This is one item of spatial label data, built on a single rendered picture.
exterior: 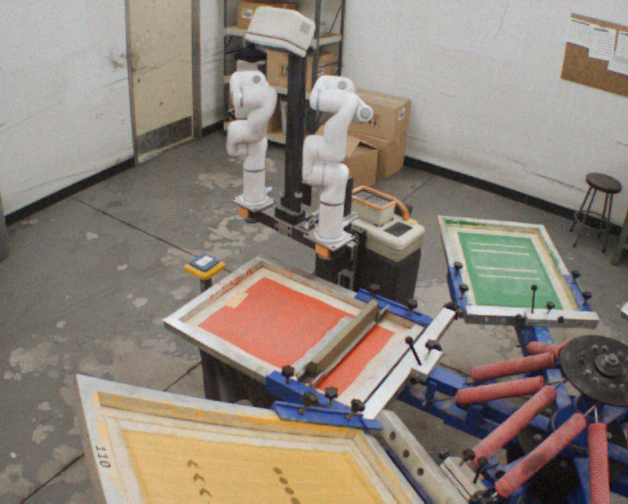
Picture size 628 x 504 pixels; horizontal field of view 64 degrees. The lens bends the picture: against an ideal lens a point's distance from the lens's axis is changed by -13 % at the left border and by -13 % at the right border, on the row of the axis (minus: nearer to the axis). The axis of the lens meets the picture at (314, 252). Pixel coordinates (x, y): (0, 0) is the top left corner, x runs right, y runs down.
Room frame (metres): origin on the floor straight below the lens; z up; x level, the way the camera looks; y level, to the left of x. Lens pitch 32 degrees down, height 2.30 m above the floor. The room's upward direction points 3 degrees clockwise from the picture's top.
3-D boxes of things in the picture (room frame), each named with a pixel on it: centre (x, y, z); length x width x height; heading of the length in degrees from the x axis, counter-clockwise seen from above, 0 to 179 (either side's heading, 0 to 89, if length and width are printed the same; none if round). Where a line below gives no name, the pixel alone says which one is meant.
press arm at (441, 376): (1.32, -0.43, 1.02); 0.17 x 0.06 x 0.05; 58
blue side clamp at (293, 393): (1.25, -0.01, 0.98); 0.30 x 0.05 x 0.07; 58
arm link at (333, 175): (2.00, -0.05, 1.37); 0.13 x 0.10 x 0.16; 81
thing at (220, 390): (1.47, 0.21, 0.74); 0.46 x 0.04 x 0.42; 58
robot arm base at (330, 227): (2.01, -0.07, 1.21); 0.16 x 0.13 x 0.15; 140
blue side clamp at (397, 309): (1.72, -0.30, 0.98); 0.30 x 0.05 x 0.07; 58
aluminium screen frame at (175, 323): (1.62, 0.05, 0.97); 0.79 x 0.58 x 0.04; 58
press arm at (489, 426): (1.39, -0.32, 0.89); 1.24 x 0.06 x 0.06; 58
